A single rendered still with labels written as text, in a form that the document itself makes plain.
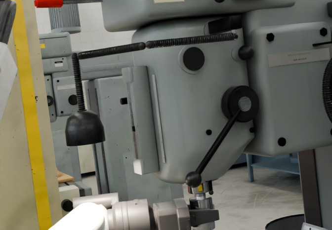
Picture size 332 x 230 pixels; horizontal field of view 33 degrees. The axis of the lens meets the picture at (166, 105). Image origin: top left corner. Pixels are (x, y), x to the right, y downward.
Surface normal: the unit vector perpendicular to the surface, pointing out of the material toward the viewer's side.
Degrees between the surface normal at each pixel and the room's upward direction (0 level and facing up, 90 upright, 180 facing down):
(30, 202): 90
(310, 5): 90
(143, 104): 90
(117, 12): 90
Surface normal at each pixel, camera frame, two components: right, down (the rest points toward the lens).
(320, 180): -0.91, 0.13
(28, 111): 0.41, 0.00
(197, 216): 0.07, 0.04
